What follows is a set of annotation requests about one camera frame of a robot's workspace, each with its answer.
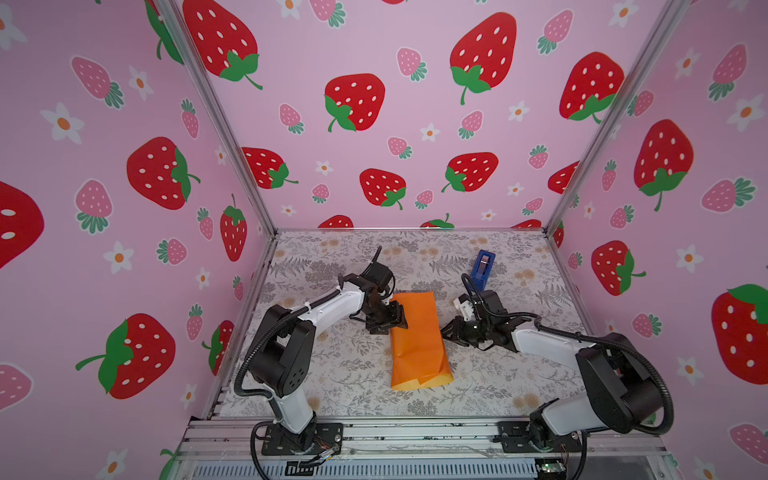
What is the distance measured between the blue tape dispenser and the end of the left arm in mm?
310

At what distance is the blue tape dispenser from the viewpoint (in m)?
1.01

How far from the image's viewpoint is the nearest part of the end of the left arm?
0.68m
